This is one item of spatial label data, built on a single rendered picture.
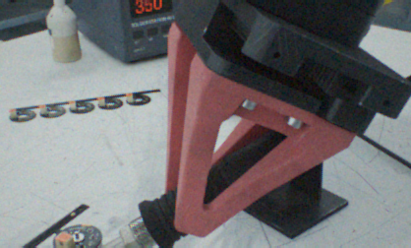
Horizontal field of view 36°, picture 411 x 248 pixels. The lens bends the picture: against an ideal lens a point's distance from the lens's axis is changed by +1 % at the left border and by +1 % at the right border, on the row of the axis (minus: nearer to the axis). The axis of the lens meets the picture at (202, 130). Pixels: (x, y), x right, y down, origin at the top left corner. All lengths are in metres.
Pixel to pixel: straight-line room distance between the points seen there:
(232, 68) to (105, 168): 0.31
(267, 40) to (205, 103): 0.04
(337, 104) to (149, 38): 0.51
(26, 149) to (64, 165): 0.05
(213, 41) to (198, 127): 0.03
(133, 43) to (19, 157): 0.22
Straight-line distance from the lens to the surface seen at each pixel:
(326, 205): 0.46
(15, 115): 0.63
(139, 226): 0.27
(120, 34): 0.71
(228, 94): 0.22
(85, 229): 0.34
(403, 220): 0.46
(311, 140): 0.24
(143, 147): 0.54
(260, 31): 0.20
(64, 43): 0.75
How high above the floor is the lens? 1.01
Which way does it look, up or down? 27 degrees down
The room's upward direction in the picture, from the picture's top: 2 degrees counter-clockwise
